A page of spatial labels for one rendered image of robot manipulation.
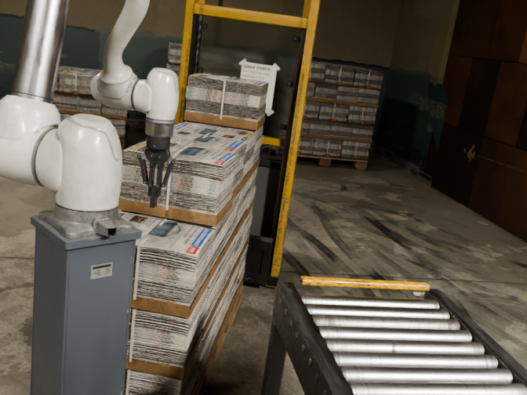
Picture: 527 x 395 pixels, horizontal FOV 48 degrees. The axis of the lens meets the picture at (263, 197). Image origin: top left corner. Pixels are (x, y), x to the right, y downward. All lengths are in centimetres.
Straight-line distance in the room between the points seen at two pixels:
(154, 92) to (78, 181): 50
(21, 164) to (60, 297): 34
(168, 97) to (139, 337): 80
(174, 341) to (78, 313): 56
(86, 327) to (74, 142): 47
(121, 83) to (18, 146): 47
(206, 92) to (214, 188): 95
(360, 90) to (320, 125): 67
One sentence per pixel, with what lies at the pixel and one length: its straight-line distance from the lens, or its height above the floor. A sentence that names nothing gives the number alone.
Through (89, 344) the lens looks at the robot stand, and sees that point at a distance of 161.
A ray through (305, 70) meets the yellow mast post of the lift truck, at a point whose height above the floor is 137.
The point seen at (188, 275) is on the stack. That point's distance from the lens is 192.
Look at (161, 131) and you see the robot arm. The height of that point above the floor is 119.
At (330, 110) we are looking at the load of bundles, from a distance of 755.
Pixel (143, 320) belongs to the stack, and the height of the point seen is 57.
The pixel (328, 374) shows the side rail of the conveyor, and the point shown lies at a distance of 141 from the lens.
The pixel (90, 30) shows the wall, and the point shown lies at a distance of 885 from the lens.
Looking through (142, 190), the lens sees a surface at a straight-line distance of 218.
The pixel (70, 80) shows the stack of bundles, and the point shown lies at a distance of 713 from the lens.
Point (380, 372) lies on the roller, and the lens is 147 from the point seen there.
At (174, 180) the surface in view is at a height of 98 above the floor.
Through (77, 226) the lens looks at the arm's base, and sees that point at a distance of 148.
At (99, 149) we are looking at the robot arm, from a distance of 145.
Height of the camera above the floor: 152
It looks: 15 degrees down
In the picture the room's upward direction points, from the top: 8 degrees clockwise
